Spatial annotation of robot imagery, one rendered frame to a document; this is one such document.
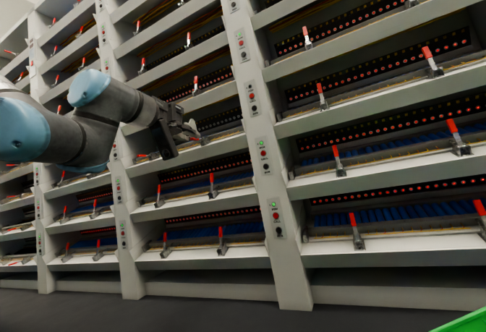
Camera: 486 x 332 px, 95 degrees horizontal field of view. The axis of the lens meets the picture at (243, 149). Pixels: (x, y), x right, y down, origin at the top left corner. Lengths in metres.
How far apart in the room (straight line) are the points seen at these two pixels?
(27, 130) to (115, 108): 0.19
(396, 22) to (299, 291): 0.78
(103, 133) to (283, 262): 0.59
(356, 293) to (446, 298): 0.19
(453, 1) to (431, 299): 0.72
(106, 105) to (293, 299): 0.70
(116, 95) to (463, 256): 0.85
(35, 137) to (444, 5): 0.89
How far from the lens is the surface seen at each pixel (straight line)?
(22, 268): 2.01
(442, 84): 0.73
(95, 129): 0.56
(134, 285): 1.17
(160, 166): 0.97
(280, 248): 0.74
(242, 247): 0.84
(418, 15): 0.79
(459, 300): 0.81
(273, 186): 0.70
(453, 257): 0.74
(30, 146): 0.45
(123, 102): 0.58
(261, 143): 0.71
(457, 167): 0.71
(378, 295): 0.79
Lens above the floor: 0.38
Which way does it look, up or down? 9 degrees up
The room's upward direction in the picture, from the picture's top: 11 degrees counter-clockwise
